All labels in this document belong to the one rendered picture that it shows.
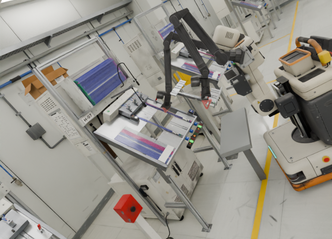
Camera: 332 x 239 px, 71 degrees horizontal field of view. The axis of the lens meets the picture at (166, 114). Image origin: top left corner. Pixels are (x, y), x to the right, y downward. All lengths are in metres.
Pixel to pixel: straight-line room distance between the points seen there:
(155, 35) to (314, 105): 2.06
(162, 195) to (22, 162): 1.87
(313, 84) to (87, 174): 3.03
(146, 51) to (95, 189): 2.12
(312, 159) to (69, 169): 2.89
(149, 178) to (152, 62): 1.64
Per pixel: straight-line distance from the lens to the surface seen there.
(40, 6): 4.33
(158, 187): 2.23
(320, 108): 1.83
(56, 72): 2.48
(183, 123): 2.23
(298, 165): 1.97
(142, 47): 3.17
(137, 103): 2.29
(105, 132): 2.10
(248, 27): 6.37
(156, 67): 3.19
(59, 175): 3.51
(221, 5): 6.38
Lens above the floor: 1.58
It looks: 17 degrees down
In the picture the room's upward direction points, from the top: 35 degrees counter-clockwise
